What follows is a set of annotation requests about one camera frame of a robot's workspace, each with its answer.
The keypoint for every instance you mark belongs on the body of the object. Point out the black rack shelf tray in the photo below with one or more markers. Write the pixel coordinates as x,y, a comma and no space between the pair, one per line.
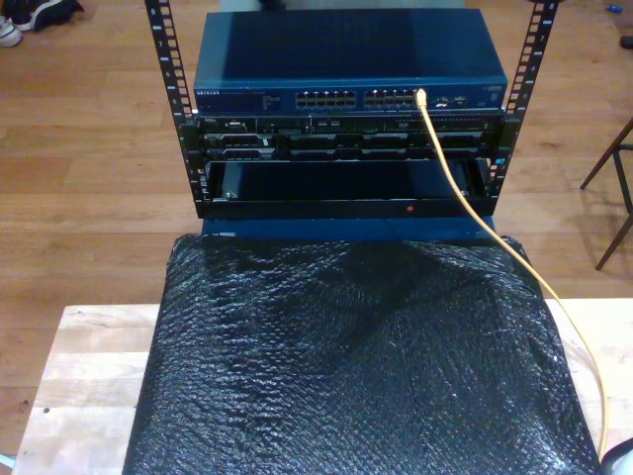
346,208

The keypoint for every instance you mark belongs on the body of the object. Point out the dark brown wooden chair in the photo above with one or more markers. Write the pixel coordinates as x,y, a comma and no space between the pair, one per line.
607,154

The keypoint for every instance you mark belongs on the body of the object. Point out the small dark floor object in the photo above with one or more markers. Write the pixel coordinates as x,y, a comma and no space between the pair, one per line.
628,42

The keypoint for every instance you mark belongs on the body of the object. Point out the black perforated rack frame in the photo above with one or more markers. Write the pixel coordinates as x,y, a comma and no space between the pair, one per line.
165,59

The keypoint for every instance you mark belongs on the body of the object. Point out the black server chassis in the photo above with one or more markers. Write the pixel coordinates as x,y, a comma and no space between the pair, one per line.
346,143

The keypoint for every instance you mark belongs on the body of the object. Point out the black bubble wrap mat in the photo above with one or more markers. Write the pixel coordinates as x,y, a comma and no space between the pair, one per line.
346,371

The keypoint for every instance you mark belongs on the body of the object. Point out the blue network switch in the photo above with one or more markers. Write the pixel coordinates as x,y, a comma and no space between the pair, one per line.
346,49

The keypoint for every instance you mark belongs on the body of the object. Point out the small blue floor object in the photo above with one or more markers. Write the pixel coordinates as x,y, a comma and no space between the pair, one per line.
613,9

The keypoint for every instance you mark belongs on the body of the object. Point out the dark sneaker white sole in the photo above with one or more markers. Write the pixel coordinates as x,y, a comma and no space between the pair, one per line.
49,12

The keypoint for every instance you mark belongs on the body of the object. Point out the blue metal base panel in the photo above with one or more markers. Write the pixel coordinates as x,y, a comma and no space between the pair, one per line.
346,229

